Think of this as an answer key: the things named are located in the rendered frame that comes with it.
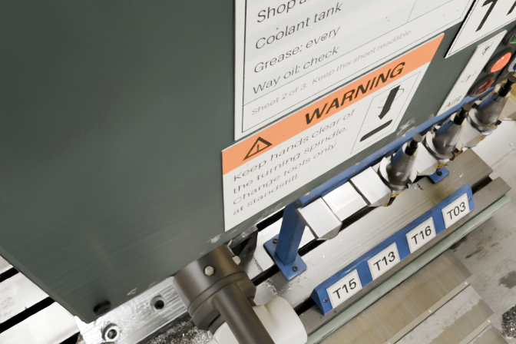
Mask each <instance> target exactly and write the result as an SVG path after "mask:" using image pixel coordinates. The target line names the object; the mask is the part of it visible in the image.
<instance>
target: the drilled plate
mask: <svg viewBox="0 0 516 344"><path fill-rule="evenodd" d="M173 279H174V276H169V277H167V278H166V279H164V280H162V281H160V282H159V283H157V284H156V285H154V286H152V287H151V288H149V289H147V290H145V291H144V292H142V293H141V294H139V295H137V296H135V297H134V298H133V299H130V300H129V301H127V302H126V303H124V304H123V305H121V306H119V307H118V308H116V309H114V310H112V311H111V312H109V313H108V314H106V315H104V316H102V317H101V318H100V319H97V320H96V322H95V326H93V323H94V322H93V323H91V324H87V325H86V324H85V323H84V322H82V321H81V320H80V319H79V318H78V317H77V316H73V317H74V320H75V322H76V323H77V326H78V328H79V330H80V332H81V335H82V337H83V339H84V341H85V343H86V344H99V343H101V342H105V340H106V342H108V341H109V342H112V341H114V340H116V342H117V343H116V342H114V343H115V344H147V343H148V342H150V341H151V340H152V339H155V338H156V337H158V336H159V335H160V334H162V333H163V332H166V331H167V330H168V329H170V328H171V327H173V326H175V325H177V324H178V323H179V322H181V321H182V320H184V319H186V318H187V317H188V316H190V314H189V313H188V311H187V309H186V307H185V305H184V304H183V302H182V300H181V299H180V297H179V296H178V294H177V291H176V290H175V288H174V286H173V284H172V281H173ZM158 293H160V294H158ZM154 294H155V295H154ZM162 294H163V295H162ZM152 297H153V298H152ZM141 300H142V301H141ZM149 300H150V301H149ZM139 301H140V302H139ZM146 301H147V302H146ZM149 303H150V304H149ZM170 303H171V304H172V305H171V304H170ZM145 304H147V305H146V306H145ZM160 305H164V307H163V309H157V307H158V306H160ZM165 307H166V308H165ZM145 310H146V311H145ZM165 310H166V311H165ZM134 311H136V312H137V313H136V312H134ZM139 311H140V312H139ZM142 311H143V312H142ZM154 311H155V312H154ZM156 312H157V313H156ZM119 313H120V314H122V316H124V317H125V319H123V318H122V317H121V316H120V315H118V314H119ZM133 315H134V316H133ZM138 315H139V317H137V316H138ZM135 318H136V319H135ZM105 320H106V321H107V322H106V321H105ZM108 320H109V321H110V322H108ZM104 321H105V325H106V324H107V325H108V326H103V325H102V324H103V322H104ZM112 321H114V324H113V323H112ZM116 321H117V322H116ZM123 321H125V323H124V322H123ZM136 322H137V323H138V324H139V323H140V325H137V324H136ZM111 323H112V324H111ZM116 323H117V324H116ZM141 323H142V324H141ZM134 324H136V325H137V326H132V325H134ZM102 326H103V327H102ZM121 326H123V327H121ZM131 326H132V327H131ZM99 327H100V328H99ZM101 327H102V331H104V332H102V333H100V329H101ZM119 327H121V331H122V332H123V333H122V332H119ZM98 329H99V330H98ZM115 333H117V336H116V337H115V338H114V339H111V337H112V336H113V334H115ZM121 333H122V334H121ZM118 335H119V336H121V337H120V338H118ZM102 336H103V338H102ZM98 337H99V338H98ZM102 340H103V341H102Z"/></svg>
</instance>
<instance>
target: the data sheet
mask: <svg viewBox="0 0 516 344"><path fill-rule="evenodd" d="M472 2H473V0H235V52H234V140H235V141H236V140H238V139H239V138H241V137H243V136H245V135H247V134H249V133H251V132H252V131H254V130H256V129H258V128H260V127H262V126H264V125H265V124H268V123H269V122H271V121H274V120H276V119H277V118H278V117H281V116H283V115H284V114H287V113H289V112H291V111H292V110H294V109H296V108H298V107H300V106H302V105H304V104H305V103H307V102H309V101H311V100H313V99H315V98H317V97H318V96H320V95H322V94H325V93H326V92H328V91H330V90H332V89H333V88H336V87H338V86H340V85H341V84H343V83H345V82H347V81H349V80H351V79H353V78H355V77H356V76H358V75H360V74H362V73H364V72H366V71H368V70H369V69H371V68H374V67H375V66H377V65H380V64H381V63H382V62H384V61H387V60H389V59H390V58H393V57H394V56H396V55H398V54H400V53H402V52H404V51H406V50H407V49H409V48H411V47H413V46H415V45H417V44H419V43H420V42H422V41H424V40H426V39H428V38H430V37H432V36H433V35H436V34H438V33H439V32H441V31H444V30H445V29H446V28H449V27H451V26H453V25H455V24H457V23H459V22H460V21H462V20H463V18H464V16H465V15H466V13H467V11H468V9H469V7H470V5H471V4H472Z"/></svg>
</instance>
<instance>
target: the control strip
mask: <svg viewBox="0 0 516 344"><path fill-rule="evenodd" d="M515 35H516V25H515V26H514V27H513V28H512V29H511V30H510V31H509V32H508V34H507V35H506V37H505V38H504V40H503V46H505V47H506V48H504V49H503V50H501V51H500V52H498V53H497V54H496V55H495V56H494V57H493V58H492V59H491V60H490V61H489V62H488V64H487V65H486V67H485V73H486V75H485V76H484V77H483V78H481V79H480V80H479V81H478V82H477V83H476V84H475V85H474V86H473V87H472V88H471V90H470V91H469V93H468V96H469V97H470V98H475V97H477V96H475V92H476V91H477V90H478V89H479V88H480V87H481V86H482V85H483V84H484V83H485V82H486V81H488V80H489V79H493V83H492V84H491V87H490V88H493V87H494V86H495V85H497V84H499V83H501V82H502V81H504V80H505V79H507V78H509V77H510V76H512V75H513V74H516V72H515V71H514V70H513V69H512V68H513V67H514V64H515V63H516V51H515V52H514V49H513V48H512V47H511V46H512V45H511V44H510V42H511V39H512V38H513V37H514V36H515ZM513 52H514V54H513ZM508 53H511V55H512V54H513V55H512V56H511V58H510V59H509V61H508V63H507V64H506V65H505V66H504V67H503V69H502V70H501V72H500V73H499V75H498V76H497V77H496V78H495V74H494V72H492V71H491V69H492V68H493V66H494V65H495V64H496V63H497V61H498V60H500V59H501V58H502V57H503V56H505V55H506V54H508Z"/></svg>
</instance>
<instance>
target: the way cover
mask: <svg viewBox="0 0 516 344"><path fill-rule="evenodd" d="M475 279H476V277H475V275H474V274H472V273H471V272H470V271H469V270H468V269H467V267H466V266H465V265H464V264H463V263H462V262H461V261H460V259H459V258H457V256H456V255H455V254H454V253H453V252H452V251H451V250H450V249H449V250H447V251H446V252H444V253H443V254H442V255H441V256H439V257H437V258H436V259H435V260H433V261H431V262H430V263H429V264H428V265H426V266H425V267H423V268H422V269H421V270H419V271H418V272H417V273H415V274H414V275H412V276H411V277H409V278H408V279H407V280H406V281H404V282H403V283H401V284H400V285H398V286H397V287H396V288H394V289H393V290H392V291H390V292H389V293H387V294H386V295H384V296H383V297H382V298H381V299H379V300H377V301H376V302H375V303H373V304H372V305H371V306H369V307H368V308H367V309H365V310H363V311H362V312H361V313H360V314H358V315H357V316H355V317H354V318H352V319H351V320H349V321H348V322H347V323H346V324H344V325H343V326H341V327H340V328H338V329H337V330H336V331H335V332H333V333H332V334H330V335H329V336H327V337H326V338H325V339H324V340H322V341H321V342H319V343H318V344H509V343H508V342H507V341H506V339H505V338H504V337H503V336H502V335H501V334H500V332H499V331H497V329H496V328H495V327H494V326H493V325H492V322H493V321H494V320H495V319H496V318H498V315H497V314H496V313H494V312H493V311H492V310H491V308H490V307H489V306H488V305H487V304H486V302H485V301H484V300H483V299H482V298H481V297H480V296H479V295H478V294H477V293H476V291H475V290H474V289H473V288H472V287H471V285H470V284H471V282H472V281H473V280H475ZM357 318H358V319H357Z"/></svg>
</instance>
